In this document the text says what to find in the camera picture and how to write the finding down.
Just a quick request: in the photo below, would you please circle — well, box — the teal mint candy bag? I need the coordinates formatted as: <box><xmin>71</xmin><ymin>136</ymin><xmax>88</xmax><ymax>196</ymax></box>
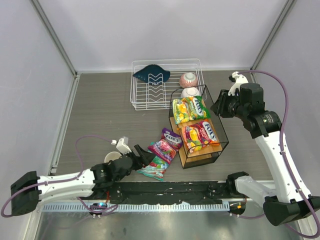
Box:
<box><xmin>136</xmin><ymin>156</ymin><xmax>170</xmax><ymax>181</ymax></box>

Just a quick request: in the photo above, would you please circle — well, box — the white bowl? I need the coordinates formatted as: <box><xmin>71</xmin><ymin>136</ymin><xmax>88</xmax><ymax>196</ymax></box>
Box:
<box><xmin>180</xmin><ymin>87</ymin><xmax>201</xmax><ymax>98</ymax></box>

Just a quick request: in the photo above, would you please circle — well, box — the purple cable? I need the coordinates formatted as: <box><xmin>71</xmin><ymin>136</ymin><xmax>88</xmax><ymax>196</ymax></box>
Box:
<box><xmin>231</xmin><ymin>69</ymin><xmax>320</xmax><ymax>239</ymax></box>
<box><xmin>0</xmin><ymin>134</ymin><xmax>119</xmax><ymax>218</ymax></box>

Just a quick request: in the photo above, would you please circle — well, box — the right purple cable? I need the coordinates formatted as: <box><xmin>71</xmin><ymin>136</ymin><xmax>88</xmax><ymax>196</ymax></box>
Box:
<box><xmin>231</xmin><ymin>69</ymin><xmax>320</xmax><ymax>239</ymax></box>

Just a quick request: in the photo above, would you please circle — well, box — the wooden two-tier wire shelf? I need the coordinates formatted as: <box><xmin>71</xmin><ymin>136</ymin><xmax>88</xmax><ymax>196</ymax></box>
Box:
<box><xmin>168</xmin><ymin>85</ymin><xmax>229</xmax><ymax>169</ymax></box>

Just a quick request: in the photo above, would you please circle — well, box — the orange fruits candy bag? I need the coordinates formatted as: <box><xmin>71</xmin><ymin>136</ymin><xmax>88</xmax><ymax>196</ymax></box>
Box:
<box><xmin>181</xmin><ymin>119</ymin><xmax>220</xmax><ymax>154</ymax></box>

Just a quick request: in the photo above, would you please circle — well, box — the aluminium rail frame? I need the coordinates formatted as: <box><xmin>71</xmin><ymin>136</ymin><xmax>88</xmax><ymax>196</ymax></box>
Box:
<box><xmin>29</xmin><ymin>0</ymin><xmax>320</xmax><ymax>240</ymax></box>

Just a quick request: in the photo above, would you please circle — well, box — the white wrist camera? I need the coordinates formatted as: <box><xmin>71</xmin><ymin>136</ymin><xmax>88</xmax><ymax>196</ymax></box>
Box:
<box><xmin>228</xmin><ymin>71</ymin><xmax>249</xmax><ymax>96</ymax></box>
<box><xmin>111</xmin><ymin>136</ymin><xmax>132</xmax><ymax>155</ymax></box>

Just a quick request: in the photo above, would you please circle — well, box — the pink patterned bowl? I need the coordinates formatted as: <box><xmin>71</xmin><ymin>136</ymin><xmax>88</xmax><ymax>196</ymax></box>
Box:
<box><xmin>179</xmin><ymin>72</ymin><xmax>198</xmax><ymax>88</ymax></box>

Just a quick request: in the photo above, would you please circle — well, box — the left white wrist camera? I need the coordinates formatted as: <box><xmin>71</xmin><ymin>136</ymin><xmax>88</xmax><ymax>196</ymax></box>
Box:
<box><xmin>111</xmin><ymin>136</ymin><xmax>132</xmax><ymax>155</ymax></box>

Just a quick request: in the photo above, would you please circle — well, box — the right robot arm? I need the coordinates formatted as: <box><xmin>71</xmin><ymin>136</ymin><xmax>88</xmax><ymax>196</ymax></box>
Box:
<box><xmin>210</xmin><ymin>83</ymin><xmax>320</xmax><ymax>226</ymax></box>

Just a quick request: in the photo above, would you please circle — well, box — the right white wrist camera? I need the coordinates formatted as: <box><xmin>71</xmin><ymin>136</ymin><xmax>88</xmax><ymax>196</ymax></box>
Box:
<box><xmin>228</xmin><ymin>71</ymin><xmax>249</xmax><ymax>96</ymax></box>

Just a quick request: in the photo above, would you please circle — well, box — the purple berries candy bag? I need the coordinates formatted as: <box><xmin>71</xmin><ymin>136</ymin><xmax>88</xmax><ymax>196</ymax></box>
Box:
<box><xmin>148</xmin><ymin>128</ymin><xmax>183</xmax><ymax>164</ymax></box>

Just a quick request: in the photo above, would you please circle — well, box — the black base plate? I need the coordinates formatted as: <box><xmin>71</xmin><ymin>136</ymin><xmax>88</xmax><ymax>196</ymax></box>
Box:
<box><xmin>77</xmin><ymin>180</ymin><xmax>257</xmax><ymax>206</ymax></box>

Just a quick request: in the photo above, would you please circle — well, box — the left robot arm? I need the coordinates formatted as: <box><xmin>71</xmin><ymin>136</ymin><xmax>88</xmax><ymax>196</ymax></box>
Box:
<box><xmin>8</xmin><ymin>144</ymin><xmax>156</xmax><ymax>217</ymax></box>

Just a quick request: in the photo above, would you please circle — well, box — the green candy bag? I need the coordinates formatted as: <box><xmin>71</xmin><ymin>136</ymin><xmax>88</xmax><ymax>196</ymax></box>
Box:
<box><xmin>172</xmin><ymin>96</ymin><xmax>211</xmax><ymax>125</ymax></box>

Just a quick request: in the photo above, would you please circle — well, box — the white slotted cable duct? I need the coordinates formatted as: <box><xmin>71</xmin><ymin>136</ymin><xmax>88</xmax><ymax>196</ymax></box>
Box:
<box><xmin>42</xmin><ymin>201</ymin><xmax>230</xmax><ymax>213</ymax></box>

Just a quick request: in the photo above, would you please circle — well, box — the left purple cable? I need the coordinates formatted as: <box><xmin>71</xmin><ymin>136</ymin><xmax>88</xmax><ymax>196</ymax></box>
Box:
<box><xmin>0</xmin><ymin>134</ymin><xmax>119</xmax><ymax>218</ymax></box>

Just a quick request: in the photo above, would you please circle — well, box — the white wire dish rack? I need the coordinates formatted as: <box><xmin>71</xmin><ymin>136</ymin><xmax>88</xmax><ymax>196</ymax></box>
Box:
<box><xmin>130</xmin><ymin>58</ymin><xmax>207</xmax><ymax>111</ymax></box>

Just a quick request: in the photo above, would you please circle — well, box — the dark blue leaf plate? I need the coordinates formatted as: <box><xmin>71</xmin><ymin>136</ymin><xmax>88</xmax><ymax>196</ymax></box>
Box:
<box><xmin>132</xmin><ymin>64</ymin><xmax>171</xmax><ymax>86</ymax></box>

